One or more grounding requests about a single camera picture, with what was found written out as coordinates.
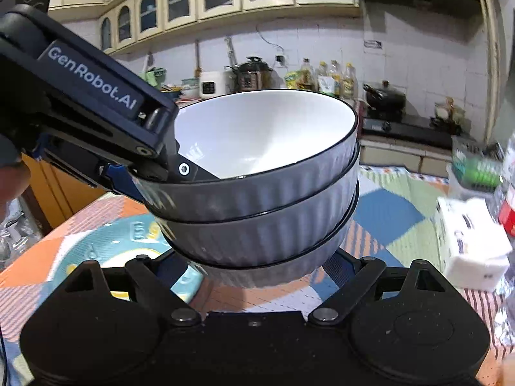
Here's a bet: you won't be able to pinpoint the blue fried egg plate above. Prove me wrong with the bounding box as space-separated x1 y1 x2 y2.
64 214 204 304

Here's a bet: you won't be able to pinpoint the cream lower cabinets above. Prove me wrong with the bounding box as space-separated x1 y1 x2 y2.
359 140 453 178

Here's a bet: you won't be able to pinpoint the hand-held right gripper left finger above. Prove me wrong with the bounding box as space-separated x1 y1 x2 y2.
64 250 204 327

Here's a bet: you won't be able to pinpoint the cream cabinets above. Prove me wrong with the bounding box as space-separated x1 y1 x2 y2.
48 0 361 55
359 140 453 178

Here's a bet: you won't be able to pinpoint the grey ribbed bowl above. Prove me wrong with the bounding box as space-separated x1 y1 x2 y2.
154 145 361 265
136 90 360 223
176 185 360 289

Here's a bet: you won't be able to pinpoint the patchwork tablecloth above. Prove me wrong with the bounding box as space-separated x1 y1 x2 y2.
0 165 515 374

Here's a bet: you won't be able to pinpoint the person's left hand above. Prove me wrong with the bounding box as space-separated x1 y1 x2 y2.
0 165 32 218

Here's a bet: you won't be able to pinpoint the white rice cooker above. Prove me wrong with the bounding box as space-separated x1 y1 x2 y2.
200 71 225 99

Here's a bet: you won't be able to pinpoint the cream ceramic pot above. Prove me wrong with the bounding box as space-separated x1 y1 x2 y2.
434 97 464 128

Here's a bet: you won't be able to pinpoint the white tissue pack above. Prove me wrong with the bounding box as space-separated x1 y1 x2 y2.
435 197 512 291

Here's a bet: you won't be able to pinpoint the green packets basket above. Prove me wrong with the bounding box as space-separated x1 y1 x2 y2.
450 136 505 190

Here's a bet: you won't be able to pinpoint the cream upper cabinets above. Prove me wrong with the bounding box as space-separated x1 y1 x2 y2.
48 0 361 55

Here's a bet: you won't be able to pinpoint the black wok with lid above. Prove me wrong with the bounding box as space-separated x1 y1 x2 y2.
363 81 406 120

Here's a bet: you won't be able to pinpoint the dark oil bottle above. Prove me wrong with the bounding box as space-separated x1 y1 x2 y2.
300 58 317 91

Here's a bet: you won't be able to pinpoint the black gas stove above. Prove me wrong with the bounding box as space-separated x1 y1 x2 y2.
361 113 464 149

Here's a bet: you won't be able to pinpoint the orange wooden chair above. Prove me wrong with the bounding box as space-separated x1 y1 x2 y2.
22 155 111 231

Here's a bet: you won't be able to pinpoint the black pressure cooker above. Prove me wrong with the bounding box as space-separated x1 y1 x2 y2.
234 56 275 92

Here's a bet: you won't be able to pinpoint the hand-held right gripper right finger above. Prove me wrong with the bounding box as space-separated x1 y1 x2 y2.
308 247 448 327

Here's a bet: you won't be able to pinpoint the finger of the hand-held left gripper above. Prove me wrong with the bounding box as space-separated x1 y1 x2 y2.
98 162 148 204
166 140 220 182

